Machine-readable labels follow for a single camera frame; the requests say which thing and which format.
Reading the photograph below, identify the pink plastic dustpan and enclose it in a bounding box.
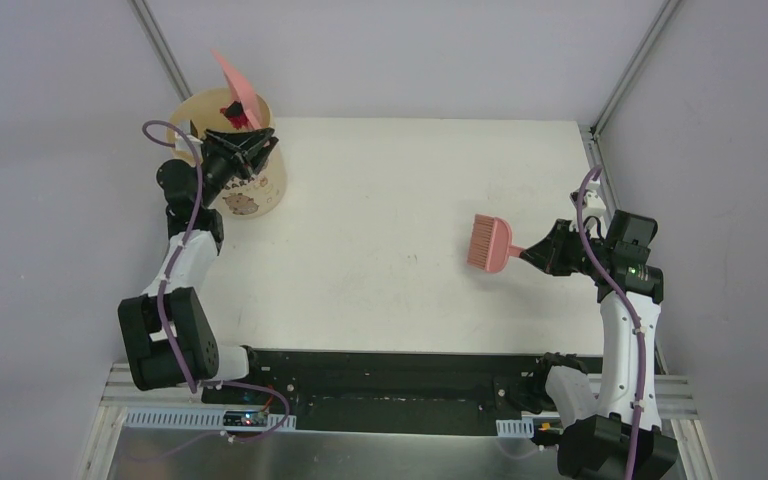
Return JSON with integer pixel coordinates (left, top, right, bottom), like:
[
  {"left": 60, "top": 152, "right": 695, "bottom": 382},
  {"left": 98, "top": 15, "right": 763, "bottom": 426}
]
[{"left": 211, "top": 49, "right": 269, "bottom": 130}]

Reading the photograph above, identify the pink hand brush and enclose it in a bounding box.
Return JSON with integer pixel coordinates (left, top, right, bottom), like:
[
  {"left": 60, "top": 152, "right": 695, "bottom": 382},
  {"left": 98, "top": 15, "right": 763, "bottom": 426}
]
[{"left": 466, "top": 214, "right": 525, "bottom": 274}]

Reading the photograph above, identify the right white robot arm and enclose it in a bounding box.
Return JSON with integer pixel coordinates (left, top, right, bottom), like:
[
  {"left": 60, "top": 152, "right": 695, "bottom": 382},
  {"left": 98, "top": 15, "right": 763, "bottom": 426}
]
[{"left": 520, "top": 211, "right": 679, "bottom": 479}]

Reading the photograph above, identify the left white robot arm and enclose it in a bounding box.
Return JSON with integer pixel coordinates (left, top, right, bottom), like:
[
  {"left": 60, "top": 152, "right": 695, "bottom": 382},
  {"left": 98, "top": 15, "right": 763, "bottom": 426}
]
[{"left": 117, "top": 123, "right": 278, "bottom": 405}]

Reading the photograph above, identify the red paper scrap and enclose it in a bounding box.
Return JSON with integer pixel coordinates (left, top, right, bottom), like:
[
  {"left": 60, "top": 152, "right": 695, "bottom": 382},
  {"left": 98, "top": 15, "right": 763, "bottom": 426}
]
[{"left": 225, "top": 112, "right": 250, "bottom": 130}]

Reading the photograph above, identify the beige paper bucket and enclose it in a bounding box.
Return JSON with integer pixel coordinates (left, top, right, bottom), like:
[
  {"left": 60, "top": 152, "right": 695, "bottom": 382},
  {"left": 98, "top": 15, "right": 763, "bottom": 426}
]
[{"left": 169, "top": 87, "right": 287, "bottom": 219}]

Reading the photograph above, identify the black paper scrap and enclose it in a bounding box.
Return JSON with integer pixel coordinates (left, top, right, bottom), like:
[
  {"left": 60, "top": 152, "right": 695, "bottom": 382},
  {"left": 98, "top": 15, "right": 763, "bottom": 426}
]
[{"left": 220, "top": 101, "right": 244, "bottom": 118}]

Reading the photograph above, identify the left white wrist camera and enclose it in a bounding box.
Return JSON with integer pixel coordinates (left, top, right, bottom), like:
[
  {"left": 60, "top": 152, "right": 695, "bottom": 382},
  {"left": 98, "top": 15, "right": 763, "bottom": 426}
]
[{"left": 172, "top": 133, "right": 203, "bottom": 166}]

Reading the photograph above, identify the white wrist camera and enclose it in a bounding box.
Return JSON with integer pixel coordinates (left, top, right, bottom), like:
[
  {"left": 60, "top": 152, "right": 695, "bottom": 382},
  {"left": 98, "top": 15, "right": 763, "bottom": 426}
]
[
  {"left": 172, "top": 133, "right": 203, "bottom": 166},
  {"left": 570, "top": 178, "right": 607, "bottom": 232}
]

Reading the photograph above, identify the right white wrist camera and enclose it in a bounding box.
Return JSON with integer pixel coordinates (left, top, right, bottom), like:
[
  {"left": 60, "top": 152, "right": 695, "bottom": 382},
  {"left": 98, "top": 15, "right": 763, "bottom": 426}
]
[{"left": 570, "top": 178, "right": 607, "bottom": 232}]

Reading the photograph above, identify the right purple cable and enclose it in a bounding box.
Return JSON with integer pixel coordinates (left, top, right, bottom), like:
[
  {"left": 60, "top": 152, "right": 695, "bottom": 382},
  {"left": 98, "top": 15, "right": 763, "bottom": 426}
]
[{"left": 496, "top": 165, "right": 647, "bottom": 480}]

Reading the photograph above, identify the purple cable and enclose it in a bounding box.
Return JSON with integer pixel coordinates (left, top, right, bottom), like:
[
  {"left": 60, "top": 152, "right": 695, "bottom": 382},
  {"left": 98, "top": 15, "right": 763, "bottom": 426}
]
[
  {"left": 496, "top": 165, "right": 647, "bottom": 480},
  {"left": 118, "top": 119, "right": 293, "bottom": 465}
]

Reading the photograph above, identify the left aluminium frame post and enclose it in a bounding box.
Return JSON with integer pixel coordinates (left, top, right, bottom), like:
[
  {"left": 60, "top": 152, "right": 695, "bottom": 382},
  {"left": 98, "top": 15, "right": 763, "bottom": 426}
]
[{"left": 126, "top": 0, "right": 193, "bottom": 101}]

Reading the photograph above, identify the aluminium frame post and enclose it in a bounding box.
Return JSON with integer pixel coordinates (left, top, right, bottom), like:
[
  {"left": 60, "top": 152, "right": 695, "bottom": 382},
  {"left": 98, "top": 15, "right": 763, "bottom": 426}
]
[
  {"left": 126, "top": 0, "right": 193, "bottom": 101},
  {"left": 590, "top": 0, "right": 684, "bottom": 142}
]

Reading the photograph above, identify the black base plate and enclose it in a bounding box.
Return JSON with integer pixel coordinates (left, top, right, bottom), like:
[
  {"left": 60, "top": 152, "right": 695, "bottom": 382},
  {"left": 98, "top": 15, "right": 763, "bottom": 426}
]
[{"left": 136, "top": 347, "right": 614, "bottom": 437}]

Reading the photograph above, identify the aluminium front rail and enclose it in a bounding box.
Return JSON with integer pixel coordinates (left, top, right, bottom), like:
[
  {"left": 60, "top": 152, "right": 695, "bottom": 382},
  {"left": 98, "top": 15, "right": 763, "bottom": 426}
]
[{"left": 100, "top": 364, "right": 699, "bottom": 422}]

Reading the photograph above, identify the right aluminium frame post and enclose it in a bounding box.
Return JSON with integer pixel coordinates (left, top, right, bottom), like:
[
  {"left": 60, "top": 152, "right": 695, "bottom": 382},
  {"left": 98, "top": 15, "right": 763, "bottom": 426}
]
[{"left": 590, "top": 0, "right": 684, "bottom": 142}]

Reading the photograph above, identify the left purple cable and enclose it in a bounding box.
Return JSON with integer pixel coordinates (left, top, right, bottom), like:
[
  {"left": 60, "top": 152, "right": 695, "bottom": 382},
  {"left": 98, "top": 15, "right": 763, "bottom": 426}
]
[{"left": 118, "top": 119, "right": 293, "bottom": 465}]

